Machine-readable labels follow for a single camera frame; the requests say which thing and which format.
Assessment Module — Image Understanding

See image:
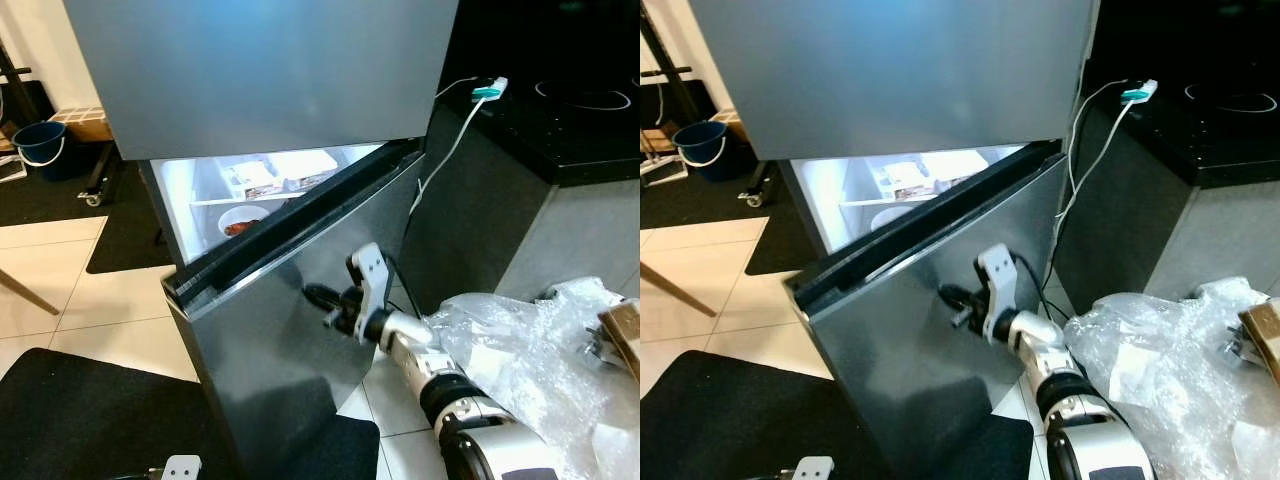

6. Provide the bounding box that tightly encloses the steel fridge door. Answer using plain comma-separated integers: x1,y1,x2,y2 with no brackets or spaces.
162,140,426,480
783,140,1071,480

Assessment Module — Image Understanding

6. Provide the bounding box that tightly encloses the steel fridge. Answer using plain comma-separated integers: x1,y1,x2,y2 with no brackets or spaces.
688,0,1101,301
62,0,461,301

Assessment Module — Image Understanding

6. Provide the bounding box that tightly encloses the printed white food carton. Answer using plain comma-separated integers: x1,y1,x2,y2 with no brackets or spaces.
880,160,936,199
225,160,286,199

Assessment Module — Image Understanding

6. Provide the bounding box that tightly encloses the black floor rug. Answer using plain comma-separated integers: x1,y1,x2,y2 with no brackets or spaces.
640,170,761,229
0,165,121,226
85,185,176,276
745,190,831,276

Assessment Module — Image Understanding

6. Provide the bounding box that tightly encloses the clear bubble wrap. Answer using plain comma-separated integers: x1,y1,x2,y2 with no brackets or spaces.
1065,278,1280,480
425,278,641,480

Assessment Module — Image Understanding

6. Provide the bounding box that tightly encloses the grey kitchen cabinet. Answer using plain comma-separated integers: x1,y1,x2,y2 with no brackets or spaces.
1050,100,1280,311
400,100,641,321

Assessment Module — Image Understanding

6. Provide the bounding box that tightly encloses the black metal gadget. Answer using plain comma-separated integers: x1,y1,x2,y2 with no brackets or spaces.
1222,330,1263,371
580,325,626,376

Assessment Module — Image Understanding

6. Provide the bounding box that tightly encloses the brown cardboard box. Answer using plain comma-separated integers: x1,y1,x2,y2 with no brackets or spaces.
598,298,641,381
1238,298,1280,386

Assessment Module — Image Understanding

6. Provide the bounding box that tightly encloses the black kitchen countertop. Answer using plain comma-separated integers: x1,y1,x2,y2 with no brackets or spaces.
1085,75,1280,189
428,75,641,189

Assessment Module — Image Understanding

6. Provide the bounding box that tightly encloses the wooden board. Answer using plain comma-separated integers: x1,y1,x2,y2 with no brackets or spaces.
50,105,113,143
712,105,751,141

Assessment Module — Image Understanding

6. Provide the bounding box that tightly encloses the blue bucket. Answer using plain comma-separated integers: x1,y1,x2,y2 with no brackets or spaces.
672,120,729,183
12,120,69,183

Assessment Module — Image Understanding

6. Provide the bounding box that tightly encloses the black rack stand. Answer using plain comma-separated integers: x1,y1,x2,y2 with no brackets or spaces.
0,40,46,126
640,5,693,121

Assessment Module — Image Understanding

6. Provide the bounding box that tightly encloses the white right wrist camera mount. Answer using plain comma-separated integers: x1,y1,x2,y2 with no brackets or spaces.
347,242,393,341
975,243,1023,346

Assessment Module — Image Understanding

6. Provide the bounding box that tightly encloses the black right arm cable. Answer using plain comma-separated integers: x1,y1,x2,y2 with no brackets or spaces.
1015,255,1061,321
385,255,426,321

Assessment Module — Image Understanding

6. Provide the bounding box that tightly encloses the white charger cable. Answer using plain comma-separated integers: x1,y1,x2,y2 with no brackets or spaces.
1040,82,1131,291
408,78,491,216

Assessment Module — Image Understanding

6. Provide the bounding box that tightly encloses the black wheeled frame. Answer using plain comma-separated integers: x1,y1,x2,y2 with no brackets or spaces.
75,140,126,209
738,150,786,209

